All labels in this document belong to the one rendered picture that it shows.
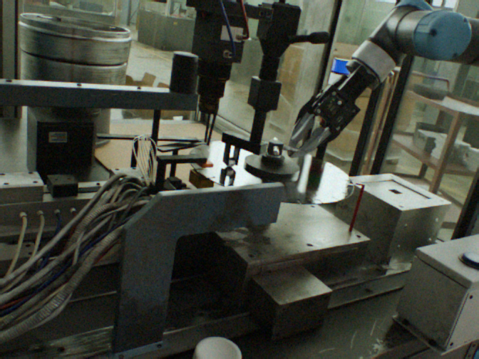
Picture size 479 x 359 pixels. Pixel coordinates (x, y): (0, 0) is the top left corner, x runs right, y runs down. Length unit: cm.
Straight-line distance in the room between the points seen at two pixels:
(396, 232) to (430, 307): 22
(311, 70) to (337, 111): 63
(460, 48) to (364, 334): 50
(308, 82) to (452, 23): 76
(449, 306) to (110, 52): 105
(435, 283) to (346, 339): 18
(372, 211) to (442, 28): 44
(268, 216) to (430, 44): 37
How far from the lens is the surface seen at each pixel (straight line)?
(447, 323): 88
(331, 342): 83
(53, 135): 111
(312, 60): 151
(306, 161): 102
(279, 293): 78
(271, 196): 70
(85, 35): 136
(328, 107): 88
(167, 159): 79
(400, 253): 111
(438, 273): 87
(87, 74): 138
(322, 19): 150
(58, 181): 91
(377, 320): 93
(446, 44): 82
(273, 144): 90
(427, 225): 114
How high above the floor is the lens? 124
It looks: 20 degrees down
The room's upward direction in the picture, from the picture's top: 11 degrees clockwise
